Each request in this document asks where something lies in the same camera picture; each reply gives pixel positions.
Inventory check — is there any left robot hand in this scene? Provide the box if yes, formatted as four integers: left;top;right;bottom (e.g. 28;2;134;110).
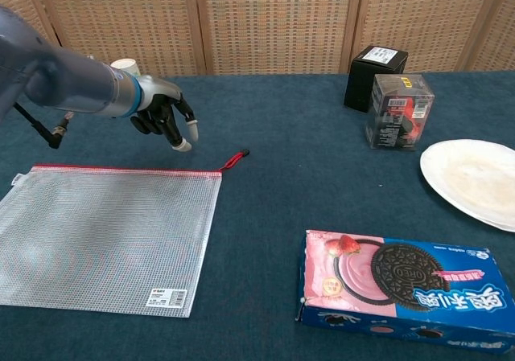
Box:
130;75;200;153

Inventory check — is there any silver mesh zipper pouch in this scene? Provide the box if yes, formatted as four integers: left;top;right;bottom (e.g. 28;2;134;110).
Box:
0;164;225;319

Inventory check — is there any white paper cup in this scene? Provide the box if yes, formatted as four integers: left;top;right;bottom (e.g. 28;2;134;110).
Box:
110;58;141;76

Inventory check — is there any woven bamboo folding screen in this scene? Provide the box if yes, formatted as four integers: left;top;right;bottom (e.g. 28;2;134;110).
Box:
0;0;515;76

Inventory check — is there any blue felt table cloth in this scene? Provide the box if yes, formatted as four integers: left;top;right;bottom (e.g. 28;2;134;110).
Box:
0;69;515;361

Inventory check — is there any black cardboard box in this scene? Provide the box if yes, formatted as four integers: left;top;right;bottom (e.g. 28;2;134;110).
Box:
344;45;410;113

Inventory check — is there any clear plastic toy box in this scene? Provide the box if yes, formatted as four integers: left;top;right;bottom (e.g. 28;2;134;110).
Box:
365;73;436;151

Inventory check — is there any Oreo cookie box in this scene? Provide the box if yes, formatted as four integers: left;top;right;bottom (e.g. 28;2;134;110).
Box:
295;229;511;356

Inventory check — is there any white paper plate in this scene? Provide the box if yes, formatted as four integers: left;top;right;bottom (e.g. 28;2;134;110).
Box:
419;138;515;233

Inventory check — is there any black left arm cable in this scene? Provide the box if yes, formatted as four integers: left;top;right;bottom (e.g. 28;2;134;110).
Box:
14;103;74;150

